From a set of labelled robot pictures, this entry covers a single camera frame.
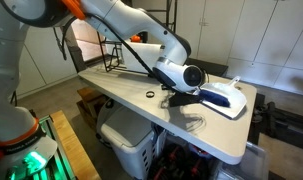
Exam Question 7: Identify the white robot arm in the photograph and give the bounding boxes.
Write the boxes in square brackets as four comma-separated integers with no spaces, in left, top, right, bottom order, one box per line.
[0,0,203,180]

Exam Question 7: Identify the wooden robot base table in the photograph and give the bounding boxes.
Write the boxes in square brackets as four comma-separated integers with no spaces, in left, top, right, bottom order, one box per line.
[50,110,101,180]

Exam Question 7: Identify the white paper towel roll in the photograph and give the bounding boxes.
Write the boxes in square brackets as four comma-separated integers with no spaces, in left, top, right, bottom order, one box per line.
[122,42,163,73]

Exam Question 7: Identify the orange power drill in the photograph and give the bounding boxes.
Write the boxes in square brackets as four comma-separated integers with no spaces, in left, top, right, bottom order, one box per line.
[130,35,142,43]

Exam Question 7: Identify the white laundry basket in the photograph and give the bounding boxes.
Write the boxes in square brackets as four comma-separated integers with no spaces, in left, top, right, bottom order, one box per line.
[96,99,166,180]

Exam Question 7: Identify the blue hand brush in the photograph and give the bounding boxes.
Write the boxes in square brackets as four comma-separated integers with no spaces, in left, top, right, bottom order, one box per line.
[193,89,230,107]

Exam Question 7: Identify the white cabinet doors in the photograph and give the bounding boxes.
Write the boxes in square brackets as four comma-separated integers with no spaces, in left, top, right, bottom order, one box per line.
[177,0,303,95]

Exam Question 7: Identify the clear plastic bin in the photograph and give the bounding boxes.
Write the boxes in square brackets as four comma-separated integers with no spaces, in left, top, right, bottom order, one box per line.
[214,142,268,180]

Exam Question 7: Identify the black wire rack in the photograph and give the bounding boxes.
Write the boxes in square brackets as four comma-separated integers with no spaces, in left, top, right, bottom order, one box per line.
[97,0,178,72]

